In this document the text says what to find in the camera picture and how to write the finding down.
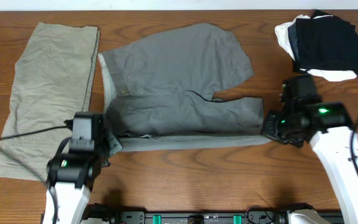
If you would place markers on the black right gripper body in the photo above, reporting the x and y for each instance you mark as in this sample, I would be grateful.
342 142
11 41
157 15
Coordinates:
283 129

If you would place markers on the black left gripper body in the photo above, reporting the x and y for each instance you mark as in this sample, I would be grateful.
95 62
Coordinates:
107 141

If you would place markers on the grey shorts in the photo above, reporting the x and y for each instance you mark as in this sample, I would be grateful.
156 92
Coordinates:
159 92

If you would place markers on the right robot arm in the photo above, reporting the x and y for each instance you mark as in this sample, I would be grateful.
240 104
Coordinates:
327 127

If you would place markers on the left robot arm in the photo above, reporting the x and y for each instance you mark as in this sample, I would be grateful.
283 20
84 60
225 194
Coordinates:
71 175

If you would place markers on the khaki folded shorts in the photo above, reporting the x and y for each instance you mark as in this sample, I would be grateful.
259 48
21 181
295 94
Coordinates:
53 80

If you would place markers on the black garment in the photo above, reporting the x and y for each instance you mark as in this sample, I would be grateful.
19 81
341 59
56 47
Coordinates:
323 42

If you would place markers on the white garment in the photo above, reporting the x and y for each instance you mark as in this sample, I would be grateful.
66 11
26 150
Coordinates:
281 31

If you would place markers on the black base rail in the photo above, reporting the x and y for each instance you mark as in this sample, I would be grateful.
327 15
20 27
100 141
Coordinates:
297 213

